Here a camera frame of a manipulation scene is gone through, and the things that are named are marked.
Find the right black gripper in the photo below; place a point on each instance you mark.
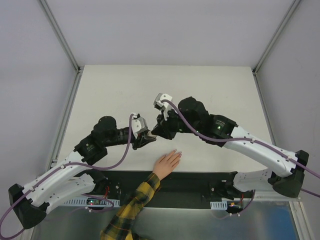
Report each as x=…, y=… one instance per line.
x=164, y=128

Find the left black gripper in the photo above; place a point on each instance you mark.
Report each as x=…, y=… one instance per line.
x=138, y=141

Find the beige nail polish bottle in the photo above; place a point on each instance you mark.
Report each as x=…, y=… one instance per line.
x=152, y=135

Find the yellow plaid sleeve forearm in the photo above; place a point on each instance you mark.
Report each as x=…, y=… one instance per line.
x=120, y=226

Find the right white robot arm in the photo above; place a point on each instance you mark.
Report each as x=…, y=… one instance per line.
x=284, y=170

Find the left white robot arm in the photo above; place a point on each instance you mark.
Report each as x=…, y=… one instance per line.
x=77, y=173

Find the person's hand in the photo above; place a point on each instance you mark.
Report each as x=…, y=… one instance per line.
x=166, y=164

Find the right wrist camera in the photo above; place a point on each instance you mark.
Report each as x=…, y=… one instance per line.
x=161, y=104

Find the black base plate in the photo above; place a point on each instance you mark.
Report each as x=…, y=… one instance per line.
x=179, y=190

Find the left white cable duct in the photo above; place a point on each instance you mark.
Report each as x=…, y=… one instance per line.
x=84, y=201

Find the white cable duct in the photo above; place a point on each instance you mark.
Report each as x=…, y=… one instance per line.
x=219, y=205
x=84, y=201

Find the left aluminium frame rail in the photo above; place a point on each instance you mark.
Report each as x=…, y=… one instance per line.
x=63, y=123

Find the right white cable duct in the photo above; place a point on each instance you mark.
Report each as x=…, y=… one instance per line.
x=219, y=205

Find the right aluminium frame post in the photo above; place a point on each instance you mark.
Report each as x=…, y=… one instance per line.
x=277, y=35

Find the aluminium frame post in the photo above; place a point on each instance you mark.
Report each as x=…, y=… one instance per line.
x=59, y=34
x=277, y=35

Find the left aluminium frame post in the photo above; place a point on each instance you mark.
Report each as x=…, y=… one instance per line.
x=59, y=34

